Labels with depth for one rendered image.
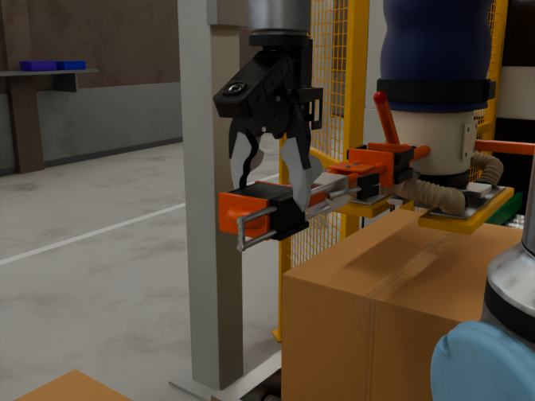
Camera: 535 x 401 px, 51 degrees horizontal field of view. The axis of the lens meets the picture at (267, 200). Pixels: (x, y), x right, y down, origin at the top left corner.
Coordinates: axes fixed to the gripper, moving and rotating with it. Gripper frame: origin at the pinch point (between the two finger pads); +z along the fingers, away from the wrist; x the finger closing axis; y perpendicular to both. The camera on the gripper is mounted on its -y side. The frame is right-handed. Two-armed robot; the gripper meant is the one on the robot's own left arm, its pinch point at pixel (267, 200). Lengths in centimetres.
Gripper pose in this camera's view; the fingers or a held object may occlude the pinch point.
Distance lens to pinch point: 71.1
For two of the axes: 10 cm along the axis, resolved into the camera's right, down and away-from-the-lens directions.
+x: -8.2, -1.4, 5.5
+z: -0.1, 9.7, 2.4
